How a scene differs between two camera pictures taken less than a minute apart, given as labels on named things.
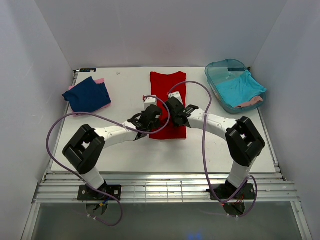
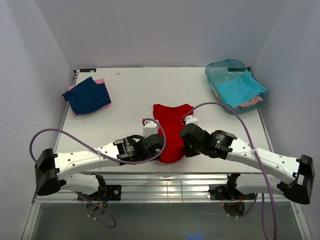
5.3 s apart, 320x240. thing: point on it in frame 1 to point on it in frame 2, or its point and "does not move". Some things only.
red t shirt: (161, 85) to (171, 119)
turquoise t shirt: (242, 90) does not move
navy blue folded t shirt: (87, 96) does not move
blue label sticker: (88, 70) does not move
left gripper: (155, 114) to (157, 143)
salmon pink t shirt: (254, 100) does not move
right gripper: (173, 110) to (188, 132)
